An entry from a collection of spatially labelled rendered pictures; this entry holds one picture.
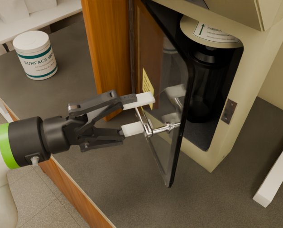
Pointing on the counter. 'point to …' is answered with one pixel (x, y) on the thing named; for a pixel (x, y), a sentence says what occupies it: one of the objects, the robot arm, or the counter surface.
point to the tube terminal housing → (246, 81)
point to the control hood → (246, 11)
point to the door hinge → (130, 39)
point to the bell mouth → (208, 34)
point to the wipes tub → (35, 54)
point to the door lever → (148, 132)
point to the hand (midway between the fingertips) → (141, 114)
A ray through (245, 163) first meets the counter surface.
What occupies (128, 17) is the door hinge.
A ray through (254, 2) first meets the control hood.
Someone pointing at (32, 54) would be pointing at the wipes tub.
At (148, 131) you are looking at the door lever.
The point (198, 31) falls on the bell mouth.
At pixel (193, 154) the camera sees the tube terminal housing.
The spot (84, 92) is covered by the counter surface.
